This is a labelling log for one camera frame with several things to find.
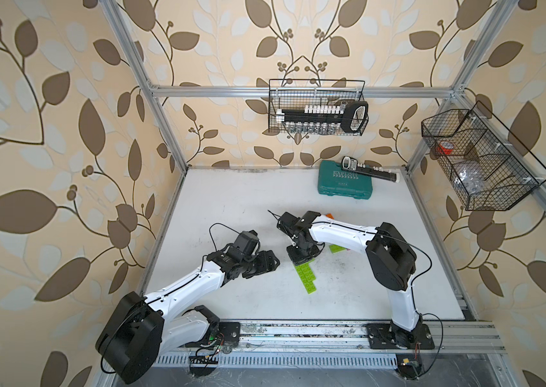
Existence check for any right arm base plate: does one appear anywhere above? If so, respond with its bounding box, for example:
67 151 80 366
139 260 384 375
365 320 436 350

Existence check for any green brick lowest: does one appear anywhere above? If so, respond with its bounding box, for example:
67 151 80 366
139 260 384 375
303 282 317 294

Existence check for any red tape roll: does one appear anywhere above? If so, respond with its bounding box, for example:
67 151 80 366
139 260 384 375
436 140 455 156

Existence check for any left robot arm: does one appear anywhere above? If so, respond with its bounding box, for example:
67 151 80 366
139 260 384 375
95 231 280 385

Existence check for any back wire basket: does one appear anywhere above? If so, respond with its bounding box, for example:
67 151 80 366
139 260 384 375
267 78 370 136

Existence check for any right wire basket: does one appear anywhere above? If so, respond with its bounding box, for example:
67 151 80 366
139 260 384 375
421 101 546 211

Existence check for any socket rail in basket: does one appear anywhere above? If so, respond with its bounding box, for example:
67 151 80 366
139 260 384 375
273 101 369 135

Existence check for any green tool case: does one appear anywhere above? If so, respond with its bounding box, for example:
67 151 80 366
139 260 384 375
317 161 373 200

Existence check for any green brick long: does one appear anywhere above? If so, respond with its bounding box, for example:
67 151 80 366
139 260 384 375
303 263 316 282

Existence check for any wire basket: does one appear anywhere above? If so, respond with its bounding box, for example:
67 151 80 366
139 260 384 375
267 78 370 136
421 101 546 211

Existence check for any aluminium front rail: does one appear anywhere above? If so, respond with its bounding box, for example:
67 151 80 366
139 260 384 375
104 318 507 355

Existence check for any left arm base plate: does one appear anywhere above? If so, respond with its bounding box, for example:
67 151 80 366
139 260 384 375
182 321 241 352

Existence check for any clear plastic bag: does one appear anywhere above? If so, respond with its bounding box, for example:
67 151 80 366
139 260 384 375
453 161 488 196

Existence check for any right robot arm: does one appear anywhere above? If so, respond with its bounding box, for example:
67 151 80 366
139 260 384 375
276 211 420 332

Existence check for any socket rail on case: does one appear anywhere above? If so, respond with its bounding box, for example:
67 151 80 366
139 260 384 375
341 156 399 182

